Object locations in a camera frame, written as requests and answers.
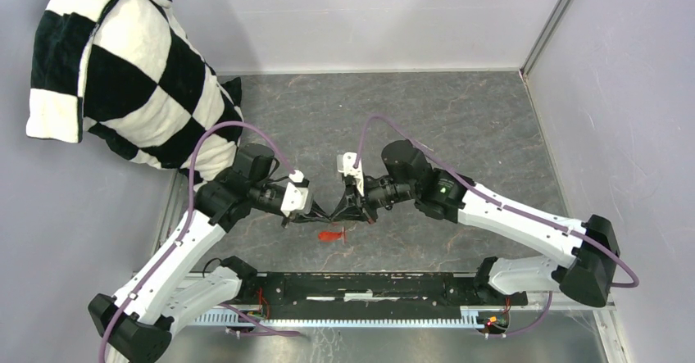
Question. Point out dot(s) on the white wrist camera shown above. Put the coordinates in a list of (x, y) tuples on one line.
[(296, 193), (348, 166)]

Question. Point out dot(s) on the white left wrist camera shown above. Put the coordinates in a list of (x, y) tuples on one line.
[(296, 193)]

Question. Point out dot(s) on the metal key organizer red handle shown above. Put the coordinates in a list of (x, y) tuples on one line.
[(336, 232)]

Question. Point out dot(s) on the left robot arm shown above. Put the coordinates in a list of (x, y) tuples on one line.
[(179, 252)]

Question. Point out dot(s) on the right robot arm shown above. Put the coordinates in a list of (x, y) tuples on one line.
[(575, 257)]

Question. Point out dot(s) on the black white checkered cloth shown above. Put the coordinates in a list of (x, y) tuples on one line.
[(126, 72)]

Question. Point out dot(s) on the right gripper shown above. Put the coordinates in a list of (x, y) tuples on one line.
[(352, 196)]

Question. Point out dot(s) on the white toothed cable duct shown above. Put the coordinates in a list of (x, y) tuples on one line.
[(228, 318)]

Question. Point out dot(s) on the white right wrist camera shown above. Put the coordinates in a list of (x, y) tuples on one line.
[(348, 166)]

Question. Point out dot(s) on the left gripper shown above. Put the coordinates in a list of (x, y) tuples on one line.
[(313, 211)]

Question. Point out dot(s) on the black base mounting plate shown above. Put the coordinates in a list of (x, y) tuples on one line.
[(368, 296)]

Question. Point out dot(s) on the aluminium frame rail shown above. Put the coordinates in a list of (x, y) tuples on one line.
[(497, 322)]

